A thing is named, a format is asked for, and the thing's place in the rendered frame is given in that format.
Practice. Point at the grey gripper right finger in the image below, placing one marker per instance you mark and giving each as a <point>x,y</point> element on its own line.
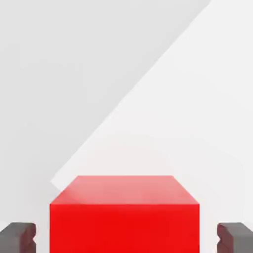
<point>236,238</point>

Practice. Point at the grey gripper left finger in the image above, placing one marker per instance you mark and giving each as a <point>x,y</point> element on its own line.
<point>16,238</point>

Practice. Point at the small red cube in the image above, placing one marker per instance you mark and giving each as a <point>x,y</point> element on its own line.
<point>124,227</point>

